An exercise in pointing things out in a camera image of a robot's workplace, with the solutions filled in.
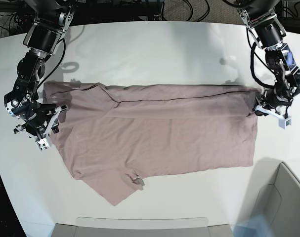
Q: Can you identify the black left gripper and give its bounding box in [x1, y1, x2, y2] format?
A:
[254, 88, 293, 117]

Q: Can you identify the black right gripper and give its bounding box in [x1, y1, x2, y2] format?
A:
[4, 92, 67, 136]

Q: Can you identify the pink T-shirt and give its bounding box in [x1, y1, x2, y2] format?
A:
[43, 81, 259, 206]

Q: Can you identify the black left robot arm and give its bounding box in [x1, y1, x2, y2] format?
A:
[225, 0, 300, 116]

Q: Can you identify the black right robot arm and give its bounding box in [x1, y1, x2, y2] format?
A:
[4, 0, 76, 140]

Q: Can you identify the grey box at right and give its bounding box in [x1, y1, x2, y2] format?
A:
[252, 163, 300, 237]

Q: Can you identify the grey box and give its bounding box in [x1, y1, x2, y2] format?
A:
[252, 163, 300, 237]
[51, 217, 233, 237]

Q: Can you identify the grey box at bottom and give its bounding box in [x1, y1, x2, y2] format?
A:
[51, 217, 233, 237]

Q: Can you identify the blue blurred object bottom right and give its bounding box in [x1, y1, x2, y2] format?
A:
[232, 214, 275, 237]

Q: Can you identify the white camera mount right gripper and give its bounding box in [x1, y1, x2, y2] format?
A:
[13, 106, 61, 151]

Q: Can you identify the white camera mount gripper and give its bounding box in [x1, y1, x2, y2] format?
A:
[13, 106, 61, 151]
[254, 105, 292, 129]

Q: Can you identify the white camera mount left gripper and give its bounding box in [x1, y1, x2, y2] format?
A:
[254, 105, 292, 129]

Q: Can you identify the bundle of black cables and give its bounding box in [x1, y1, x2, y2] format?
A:
[129, 0, 239, 23]

